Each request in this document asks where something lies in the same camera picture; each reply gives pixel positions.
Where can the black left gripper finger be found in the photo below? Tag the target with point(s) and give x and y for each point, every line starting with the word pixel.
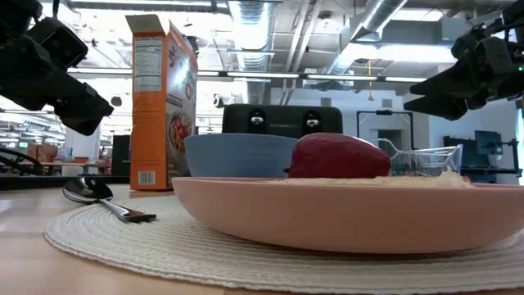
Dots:
pixel 86 126
pixel 84 102

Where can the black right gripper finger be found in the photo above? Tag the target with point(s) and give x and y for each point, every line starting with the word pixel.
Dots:
pixel 446 84
pixel 442 107

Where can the orange cereal box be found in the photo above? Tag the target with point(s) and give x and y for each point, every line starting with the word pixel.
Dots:
pixel 149 135

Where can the silver metal spoon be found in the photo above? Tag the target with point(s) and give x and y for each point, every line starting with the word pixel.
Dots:
pixel 88 191

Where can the toast slice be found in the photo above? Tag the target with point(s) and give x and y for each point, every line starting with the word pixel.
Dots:
pixel 389 181

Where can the red apple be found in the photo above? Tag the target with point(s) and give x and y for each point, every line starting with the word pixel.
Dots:
pixel 335 157

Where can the pink plate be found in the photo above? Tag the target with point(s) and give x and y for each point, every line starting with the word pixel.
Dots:
pixel 327 217

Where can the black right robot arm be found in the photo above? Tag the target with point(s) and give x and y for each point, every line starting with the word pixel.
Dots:
pixel 516 14

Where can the white round column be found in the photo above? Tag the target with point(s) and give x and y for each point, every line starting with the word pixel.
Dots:
pixel 84 155

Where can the black round ceiling fixture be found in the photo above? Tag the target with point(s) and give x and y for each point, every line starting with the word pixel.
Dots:
pixel 116 101
pixel 218 101

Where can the black cabinet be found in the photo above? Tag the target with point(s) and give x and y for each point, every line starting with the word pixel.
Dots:
pixel 121 155

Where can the cardboard boxes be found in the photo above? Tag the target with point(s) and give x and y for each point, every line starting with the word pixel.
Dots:
pixel 41 153

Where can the clear plastic container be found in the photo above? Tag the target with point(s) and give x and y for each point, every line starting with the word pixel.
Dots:
pixel 442 162

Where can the computer monitor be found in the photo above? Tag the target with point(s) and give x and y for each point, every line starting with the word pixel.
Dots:
pixel 489 142

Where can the dark office desk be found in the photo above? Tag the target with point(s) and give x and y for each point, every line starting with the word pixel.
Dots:
pixel 471 164

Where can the white round woven placemat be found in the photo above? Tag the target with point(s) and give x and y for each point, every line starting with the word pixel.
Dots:
pixel 143 250

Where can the blue bowl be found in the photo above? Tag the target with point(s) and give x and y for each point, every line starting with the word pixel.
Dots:
pixel 237 157

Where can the black toaster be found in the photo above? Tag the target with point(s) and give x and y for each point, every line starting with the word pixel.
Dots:
pixel 282 116

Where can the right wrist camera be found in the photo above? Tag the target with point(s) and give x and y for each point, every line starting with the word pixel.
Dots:
pixel 466 43

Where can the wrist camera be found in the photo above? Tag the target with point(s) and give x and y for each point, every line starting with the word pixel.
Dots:
pixel 59 43
pixel 466 43

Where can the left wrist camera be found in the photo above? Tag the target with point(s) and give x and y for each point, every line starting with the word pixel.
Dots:
pixel 59 43

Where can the black aluminium table frame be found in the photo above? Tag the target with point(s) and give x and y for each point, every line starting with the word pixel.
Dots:
pixel 32 183

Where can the silver ribbed ventilation duct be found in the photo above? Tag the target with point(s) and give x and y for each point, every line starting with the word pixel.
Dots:
pixel 251 41

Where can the ceiling light rail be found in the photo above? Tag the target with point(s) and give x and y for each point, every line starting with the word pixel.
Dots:
pixel 262 75

